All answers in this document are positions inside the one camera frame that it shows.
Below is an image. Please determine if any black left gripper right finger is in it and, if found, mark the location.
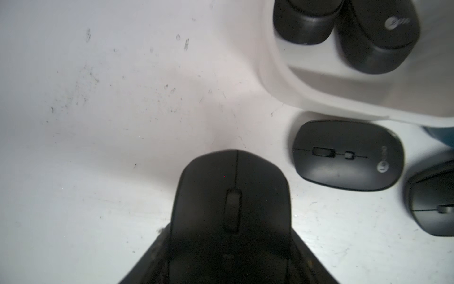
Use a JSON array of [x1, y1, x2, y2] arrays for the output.
[[288, 229, 339, 284]]

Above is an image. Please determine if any black mouse small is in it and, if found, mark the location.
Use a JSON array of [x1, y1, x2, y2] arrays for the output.
[[336, 0, 421, 75]]

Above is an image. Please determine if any black mouse beside pink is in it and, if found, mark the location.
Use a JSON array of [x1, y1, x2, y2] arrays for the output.
[[405, 160, 454, 237]]

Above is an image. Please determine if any teal storage box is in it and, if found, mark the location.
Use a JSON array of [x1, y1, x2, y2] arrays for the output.
[[423, 127, 454, 148]]

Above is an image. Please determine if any white storage box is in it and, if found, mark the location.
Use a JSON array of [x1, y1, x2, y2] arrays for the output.
[[259, 1, 454, 128]]

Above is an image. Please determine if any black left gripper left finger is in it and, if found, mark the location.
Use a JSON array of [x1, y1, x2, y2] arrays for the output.
[[119, 225, 170, 284]]

